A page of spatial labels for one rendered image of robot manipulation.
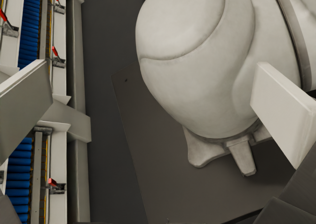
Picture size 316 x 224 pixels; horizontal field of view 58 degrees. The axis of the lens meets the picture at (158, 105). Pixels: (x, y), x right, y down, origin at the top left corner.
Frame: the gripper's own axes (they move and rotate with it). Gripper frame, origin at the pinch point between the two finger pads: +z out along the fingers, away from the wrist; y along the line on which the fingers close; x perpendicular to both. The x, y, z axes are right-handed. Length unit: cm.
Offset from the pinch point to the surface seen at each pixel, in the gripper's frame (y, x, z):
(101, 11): -24, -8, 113
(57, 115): -30, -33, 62
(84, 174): -23, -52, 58
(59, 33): -37, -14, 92
